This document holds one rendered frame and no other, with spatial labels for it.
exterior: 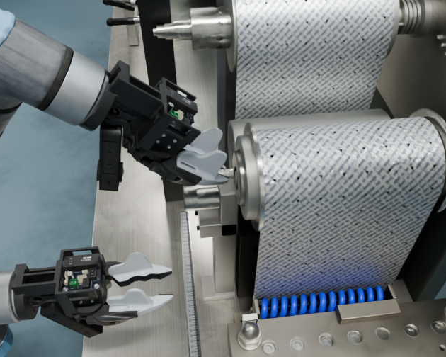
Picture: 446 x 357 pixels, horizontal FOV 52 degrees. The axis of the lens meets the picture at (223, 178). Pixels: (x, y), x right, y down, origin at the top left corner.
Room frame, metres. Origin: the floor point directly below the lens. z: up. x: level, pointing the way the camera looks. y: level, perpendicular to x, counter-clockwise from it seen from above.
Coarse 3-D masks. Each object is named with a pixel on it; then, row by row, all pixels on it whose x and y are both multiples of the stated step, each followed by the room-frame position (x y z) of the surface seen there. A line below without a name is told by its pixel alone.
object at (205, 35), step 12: (192, 12) 0.66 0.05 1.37; (204, 12) 0.66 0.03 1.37; (216, 12) 0.67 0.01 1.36; (228, 12) 0.66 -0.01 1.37; (192, 24) 0.65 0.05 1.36; (204, 24) 0.65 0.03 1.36; (216, 24) 0.65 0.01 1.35; (228, 24) 0.65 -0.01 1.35; (192, 36) 0.65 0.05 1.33; (204, 36) 0.64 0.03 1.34; (216, 36) 0.64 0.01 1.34; (228, 36) 0.64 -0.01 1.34; (204, 48) 0.64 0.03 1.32; (216, 48) 0.65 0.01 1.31
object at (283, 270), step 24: (336, 240) 0.38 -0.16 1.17; (360, 240) 0.38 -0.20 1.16; (384, 240) 0.39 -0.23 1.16; (408, 240) 0.39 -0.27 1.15; (264, 264) 0.37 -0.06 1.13; (288, 264) 0.37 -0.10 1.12; (312, 264) 0.37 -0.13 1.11; (336, 264) 0.38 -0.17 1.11; (360, 264) 0.38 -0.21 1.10; (384, 264) 0.39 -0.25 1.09; (264, 288) 0.37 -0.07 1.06; (288, 288) 0.37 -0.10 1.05; (312, 288) 0.38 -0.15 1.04; (336, 288) 0.38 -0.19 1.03; (384, 288) 0.39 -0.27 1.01
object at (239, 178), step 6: (234, 156) 0.44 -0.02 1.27; (240, 156) 0.43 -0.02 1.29; (234, 162) 0.44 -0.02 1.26; (240, 162) 0.42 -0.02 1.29; (234, 168) 0.44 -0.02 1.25; (240, 168) 0.41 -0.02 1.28; (234, 174) 0.44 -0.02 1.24; (240, 174) 0.40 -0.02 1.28; (234, 180) 0.44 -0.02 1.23; (240, 180) 0.40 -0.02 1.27; (234, 186) 0.43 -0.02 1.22; (240, 186) 0.39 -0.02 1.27; (240, 192) 0.39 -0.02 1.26; (240, 198) 0.39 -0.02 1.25; (240, 204) 0.39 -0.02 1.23
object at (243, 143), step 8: (240, 136) 0.45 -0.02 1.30; (248, 136) 0.45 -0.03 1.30; (240, 144) 0.44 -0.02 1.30; (248, 144) 0.43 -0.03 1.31; (248, 152) 0.41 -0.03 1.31; (248, 160) 0.40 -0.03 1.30; (248, 168) 0.39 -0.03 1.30; (248, 176) 0.39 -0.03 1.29; (256, 176) 0.39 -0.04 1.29; (248, 184) 0.38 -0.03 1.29; (256, 184) 0.38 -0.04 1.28; (248, 192) 0.37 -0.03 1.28; (256, 192) 0.38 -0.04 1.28; (248, 200) 0.37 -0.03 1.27; (256, 200) 0.37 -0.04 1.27; (248, 208) 0.37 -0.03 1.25; (256, 208) 0.37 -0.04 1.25; (248, 216) 0.37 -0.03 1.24; (256, 216) 0.37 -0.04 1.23
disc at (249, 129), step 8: (248, 128) 0.46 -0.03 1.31; (256, 136) 0.43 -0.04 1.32; (256, 144) 0.41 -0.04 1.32; (256, 152) 0.40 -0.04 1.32; (256, 160) 0.40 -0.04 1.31; (256, 168) 0.40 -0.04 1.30; (264, 192) 0.37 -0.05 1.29; (264, 200) 0.36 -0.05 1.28; (264, 208) 0.36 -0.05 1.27; (256, 224) 0.37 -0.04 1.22
